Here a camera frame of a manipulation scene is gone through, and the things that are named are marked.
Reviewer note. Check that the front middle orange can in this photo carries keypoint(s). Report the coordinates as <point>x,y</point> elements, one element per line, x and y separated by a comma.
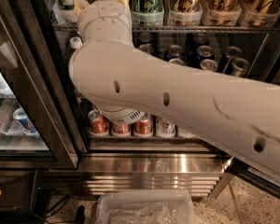
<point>120,129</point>

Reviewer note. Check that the green slim can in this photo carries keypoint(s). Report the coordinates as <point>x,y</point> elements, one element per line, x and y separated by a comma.
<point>147,12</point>

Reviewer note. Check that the steel fridge base grille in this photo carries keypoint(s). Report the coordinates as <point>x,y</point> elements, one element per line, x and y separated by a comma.
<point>99,174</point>

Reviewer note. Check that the clear plastic bin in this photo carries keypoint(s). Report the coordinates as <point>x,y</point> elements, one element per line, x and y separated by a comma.
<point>147,206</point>

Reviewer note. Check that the blue pepsi can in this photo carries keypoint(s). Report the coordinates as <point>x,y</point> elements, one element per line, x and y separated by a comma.
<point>177,61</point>
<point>209,65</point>

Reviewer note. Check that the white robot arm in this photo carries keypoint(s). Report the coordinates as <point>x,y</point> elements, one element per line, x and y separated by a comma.
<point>237,115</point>

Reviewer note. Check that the gold slim can left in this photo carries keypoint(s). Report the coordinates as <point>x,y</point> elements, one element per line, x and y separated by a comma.
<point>184,12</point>

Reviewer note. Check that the blue white can left fridge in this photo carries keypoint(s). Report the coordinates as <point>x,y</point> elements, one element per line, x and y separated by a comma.
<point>22,118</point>

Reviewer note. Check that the left front tea bottle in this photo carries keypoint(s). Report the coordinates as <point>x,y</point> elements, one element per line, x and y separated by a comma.
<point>75,42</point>

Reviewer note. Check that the front red bull can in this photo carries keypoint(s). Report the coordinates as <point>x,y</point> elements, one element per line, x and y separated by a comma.
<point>239,67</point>

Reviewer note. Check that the front left orange can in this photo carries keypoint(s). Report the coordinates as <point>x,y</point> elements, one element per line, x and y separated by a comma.
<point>97,123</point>

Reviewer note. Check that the gold slim can right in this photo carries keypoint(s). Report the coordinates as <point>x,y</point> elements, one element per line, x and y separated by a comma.
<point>259,13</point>

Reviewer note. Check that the front right orange can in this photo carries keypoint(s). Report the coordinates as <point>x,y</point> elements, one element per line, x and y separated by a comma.
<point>144,126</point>

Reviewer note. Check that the orange can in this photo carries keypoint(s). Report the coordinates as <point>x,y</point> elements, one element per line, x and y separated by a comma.
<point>120,129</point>
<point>97,123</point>
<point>144,126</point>

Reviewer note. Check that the top wire shelf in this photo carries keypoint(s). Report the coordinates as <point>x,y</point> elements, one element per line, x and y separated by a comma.
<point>186,29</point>

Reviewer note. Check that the closed left glass fridge door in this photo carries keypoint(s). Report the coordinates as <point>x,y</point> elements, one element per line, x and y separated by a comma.
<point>33,67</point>

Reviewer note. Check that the front left water bottle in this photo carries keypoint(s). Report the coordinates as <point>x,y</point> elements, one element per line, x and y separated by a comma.
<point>165,128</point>

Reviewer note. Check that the open right fridge door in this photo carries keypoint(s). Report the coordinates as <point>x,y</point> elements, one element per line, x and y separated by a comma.
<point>254,177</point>

